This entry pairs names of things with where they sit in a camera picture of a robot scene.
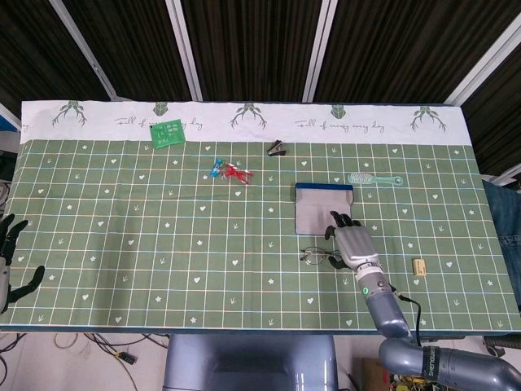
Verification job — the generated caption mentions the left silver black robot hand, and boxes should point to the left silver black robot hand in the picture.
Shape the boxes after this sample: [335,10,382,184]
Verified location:
[0,213,46,314]

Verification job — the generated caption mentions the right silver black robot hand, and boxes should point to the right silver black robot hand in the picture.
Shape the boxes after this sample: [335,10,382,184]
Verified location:
[324,210,383,273]

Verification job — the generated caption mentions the wire-frame eyeglasses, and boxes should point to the wire-frame eyeglasses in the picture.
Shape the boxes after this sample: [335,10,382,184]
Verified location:
[300,246,345,266]

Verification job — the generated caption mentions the blue glasses case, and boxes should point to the blue glasses case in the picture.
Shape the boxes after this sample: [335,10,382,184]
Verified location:
[293,182,354,236]

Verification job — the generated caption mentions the cardboard box of parts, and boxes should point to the cardboard box of parts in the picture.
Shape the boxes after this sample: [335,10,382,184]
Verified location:
[361,357,449,391]

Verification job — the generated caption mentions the mint green brush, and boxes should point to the mint green brush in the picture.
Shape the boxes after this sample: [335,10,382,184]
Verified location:
[348,171,405,187]

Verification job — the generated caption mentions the red candy wrapper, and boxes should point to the red candy wrapper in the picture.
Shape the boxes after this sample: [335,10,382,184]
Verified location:
[221,161,255,187]

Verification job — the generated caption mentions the green grid tablecloth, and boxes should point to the green grid tablecloth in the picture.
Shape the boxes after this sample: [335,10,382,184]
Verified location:
[0,99,521,336]

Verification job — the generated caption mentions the blue denim jeans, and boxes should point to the blue denim jeans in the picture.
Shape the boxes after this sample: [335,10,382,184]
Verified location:
[482,178,521,310]

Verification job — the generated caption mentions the grey blue robot torso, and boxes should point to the grey blue robot torso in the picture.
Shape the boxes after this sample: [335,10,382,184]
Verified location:
[162,334,339,391]

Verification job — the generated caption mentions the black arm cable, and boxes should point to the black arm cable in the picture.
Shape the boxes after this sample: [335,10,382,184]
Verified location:
[390,284,424,347]

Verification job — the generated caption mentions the tangled floor cables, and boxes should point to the tangled floor cables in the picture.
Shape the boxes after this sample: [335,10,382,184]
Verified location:
[0,332,170,367]

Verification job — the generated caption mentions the white aluminium partition post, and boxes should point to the white aluminium partition post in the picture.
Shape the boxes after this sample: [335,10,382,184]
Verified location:
[48,0,121,101]
[164,0,204,102]
[443,15,521,107]
[301,0,345,103]

